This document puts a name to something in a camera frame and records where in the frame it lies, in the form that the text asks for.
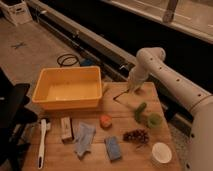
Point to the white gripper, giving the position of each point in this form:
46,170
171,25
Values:
137,76

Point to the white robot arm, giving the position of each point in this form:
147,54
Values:
195,99

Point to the green plastic cup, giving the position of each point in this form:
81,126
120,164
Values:
154,120

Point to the green cucumber toy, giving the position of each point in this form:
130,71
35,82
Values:
138,111

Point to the blue object on floor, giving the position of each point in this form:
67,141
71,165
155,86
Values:
86,62

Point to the orange peach toy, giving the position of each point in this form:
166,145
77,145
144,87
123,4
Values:
105,121

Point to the purple grape bunch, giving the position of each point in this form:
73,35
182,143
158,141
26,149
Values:
138,135

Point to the yellow plastic bin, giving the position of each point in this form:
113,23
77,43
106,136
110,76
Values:
68,88

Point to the blue sponge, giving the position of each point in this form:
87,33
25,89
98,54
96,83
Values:
112,148

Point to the blue grey cloth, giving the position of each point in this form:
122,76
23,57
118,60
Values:
84,138

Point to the white bowl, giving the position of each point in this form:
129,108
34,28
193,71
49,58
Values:
161,153

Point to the small cardboard box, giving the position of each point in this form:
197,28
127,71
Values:
66,134

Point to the white dish brush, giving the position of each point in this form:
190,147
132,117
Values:
42,144

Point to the black chair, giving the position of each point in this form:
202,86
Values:
14,116

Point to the white storage box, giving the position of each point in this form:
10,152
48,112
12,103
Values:
17,14

